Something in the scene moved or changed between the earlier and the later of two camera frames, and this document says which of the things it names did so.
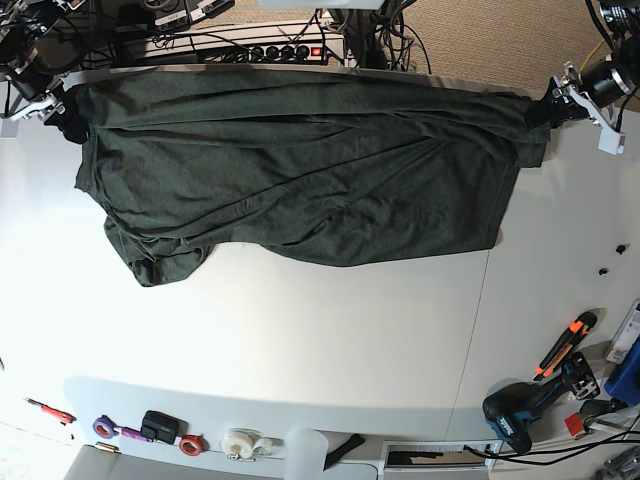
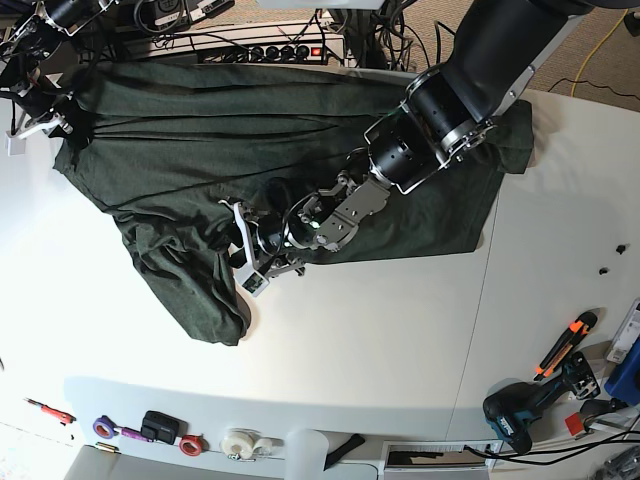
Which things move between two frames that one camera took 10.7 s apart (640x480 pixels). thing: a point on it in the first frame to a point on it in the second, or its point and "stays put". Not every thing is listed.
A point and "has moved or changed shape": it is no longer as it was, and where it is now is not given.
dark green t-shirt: x=327 y=167 has moved or changed shape
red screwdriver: x=64 y=417 stays put
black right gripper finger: x=545 y=114 to x=298 y=266
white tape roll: x=242 y=444 stays put
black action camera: x=163 y=428 stays put
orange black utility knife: x=578 y=330 stays put
